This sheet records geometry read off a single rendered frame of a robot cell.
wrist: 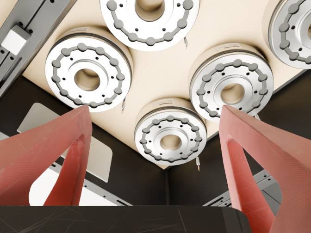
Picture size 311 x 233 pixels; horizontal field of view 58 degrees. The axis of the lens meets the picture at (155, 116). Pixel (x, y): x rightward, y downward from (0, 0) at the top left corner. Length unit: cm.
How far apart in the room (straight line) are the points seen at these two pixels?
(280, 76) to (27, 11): 31
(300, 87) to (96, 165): 28
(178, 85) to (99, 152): 14
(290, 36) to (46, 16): 25
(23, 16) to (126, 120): 22
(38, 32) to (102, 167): 20
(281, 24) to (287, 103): 11
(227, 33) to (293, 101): 12
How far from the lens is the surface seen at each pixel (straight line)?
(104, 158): 39
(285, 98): 41
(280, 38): 34
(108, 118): 41
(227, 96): 38
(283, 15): 34
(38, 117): 37
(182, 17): 31
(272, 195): 58
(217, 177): 40
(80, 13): 35
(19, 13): 26
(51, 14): 25
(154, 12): 33
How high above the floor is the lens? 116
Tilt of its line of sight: 54 degrees down
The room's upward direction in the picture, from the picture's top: 180 degrees clockwise
